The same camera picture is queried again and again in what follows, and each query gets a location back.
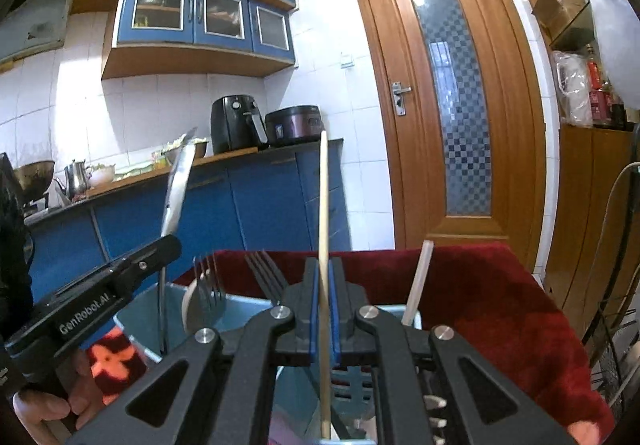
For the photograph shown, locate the metal wok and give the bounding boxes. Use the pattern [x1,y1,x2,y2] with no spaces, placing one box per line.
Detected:
[12,160,57,204]

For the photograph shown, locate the metal bowl of food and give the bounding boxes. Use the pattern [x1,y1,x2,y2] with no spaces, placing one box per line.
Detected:
[161,138,211,166]

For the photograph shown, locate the beige spoon white handle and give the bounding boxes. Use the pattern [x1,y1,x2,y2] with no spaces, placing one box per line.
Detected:
[181,282,202,335]

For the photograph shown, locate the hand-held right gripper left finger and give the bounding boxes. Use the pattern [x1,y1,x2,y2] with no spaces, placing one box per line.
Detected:
[65,257,322,445]

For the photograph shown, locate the black air fryer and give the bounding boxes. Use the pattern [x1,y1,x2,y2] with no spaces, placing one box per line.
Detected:
[210,95,269,156]

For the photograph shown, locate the wooden door with glass pane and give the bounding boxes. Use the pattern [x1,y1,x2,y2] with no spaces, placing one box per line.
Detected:
[347,0,548,266]

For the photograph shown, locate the person's left hand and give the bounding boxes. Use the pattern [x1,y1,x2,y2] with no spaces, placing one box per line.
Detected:
[12,350,108,445]

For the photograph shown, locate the light blue utensil box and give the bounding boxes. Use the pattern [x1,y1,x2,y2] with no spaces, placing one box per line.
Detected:
[114,281,426,445]

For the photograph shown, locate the white bowl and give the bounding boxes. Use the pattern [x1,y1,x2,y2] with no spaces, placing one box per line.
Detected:
[87,165,117,189]

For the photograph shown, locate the metal spoon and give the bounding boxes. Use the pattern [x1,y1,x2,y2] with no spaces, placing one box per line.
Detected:
[157,126,199,357]

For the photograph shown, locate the wooden side cabinet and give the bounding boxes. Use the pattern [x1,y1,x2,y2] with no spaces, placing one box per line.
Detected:
[542,122,640,341]

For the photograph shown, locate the black wire rack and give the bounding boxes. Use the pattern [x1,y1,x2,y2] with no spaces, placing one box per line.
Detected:
[586,302,640,428]

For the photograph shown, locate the white cable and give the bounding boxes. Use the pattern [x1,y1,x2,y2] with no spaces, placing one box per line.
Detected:
[589,164,640,326]

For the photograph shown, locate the grey range hood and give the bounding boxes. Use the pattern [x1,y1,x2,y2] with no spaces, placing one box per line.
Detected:
[0,0,87,67]

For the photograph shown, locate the wooden chopstick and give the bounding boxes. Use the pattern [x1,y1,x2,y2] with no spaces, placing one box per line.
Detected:
[318,129,333,441]

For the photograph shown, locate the red floral blanket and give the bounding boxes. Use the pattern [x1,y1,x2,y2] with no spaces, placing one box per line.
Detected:
[87,241,616,445]

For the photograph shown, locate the white plastic bag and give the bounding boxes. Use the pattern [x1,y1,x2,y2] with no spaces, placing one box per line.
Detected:
[551,50,594,127]

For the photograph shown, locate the dark rice cooker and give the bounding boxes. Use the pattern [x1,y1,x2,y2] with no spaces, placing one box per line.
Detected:
[265,105,324,148]

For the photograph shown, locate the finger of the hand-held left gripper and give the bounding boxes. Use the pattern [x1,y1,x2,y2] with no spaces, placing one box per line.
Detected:
[106,234,182,299]

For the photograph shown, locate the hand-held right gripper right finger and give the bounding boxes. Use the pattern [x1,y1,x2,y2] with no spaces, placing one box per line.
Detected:
[329,257,581,445]

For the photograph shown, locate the beige chopstick white handle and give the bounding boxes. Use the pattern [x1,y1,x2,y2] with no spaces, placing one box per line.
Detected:
[401,239,435,327]

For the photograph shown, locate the metal kettle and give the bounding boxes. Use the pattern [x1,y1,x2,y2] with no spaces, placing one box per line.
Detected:
[54,158,94,199]

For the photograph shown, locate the red bottles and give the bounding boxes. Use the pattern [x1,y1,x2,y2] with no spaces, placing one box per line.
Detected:
[586,48,627,127]

